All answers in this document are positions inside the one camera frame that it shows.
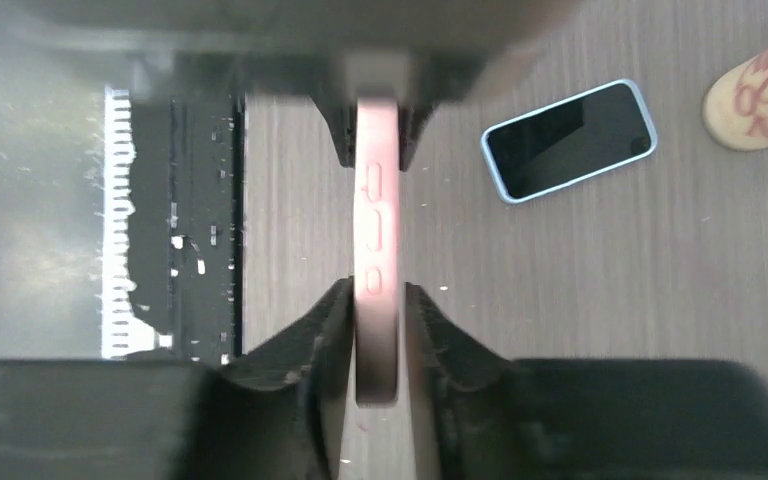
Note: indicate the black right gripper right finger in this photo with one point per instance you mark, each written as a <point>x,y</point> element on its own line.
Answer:
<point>477,415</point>

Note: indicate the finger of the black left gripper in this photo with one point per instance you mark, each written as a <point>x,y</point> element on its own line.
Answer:
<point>308,77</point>
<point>436,79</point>

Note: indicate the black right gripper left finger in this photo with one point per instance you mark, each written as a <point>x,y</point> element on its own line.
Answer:
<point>273,413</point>

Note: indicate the pink phone case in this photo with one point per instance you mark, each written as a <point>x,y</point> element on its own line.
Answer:
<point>376,211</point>

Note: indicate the phone in blue case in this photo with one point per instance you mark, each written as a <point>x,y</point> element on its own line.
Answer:
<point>569,141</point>

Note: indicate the cream lotion pump bottle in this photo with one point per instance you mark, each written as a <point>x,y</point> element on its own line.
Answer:
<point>735,108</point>

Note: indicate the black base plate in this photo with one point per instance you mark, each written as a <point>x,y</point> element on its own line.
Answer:
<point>173,217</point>

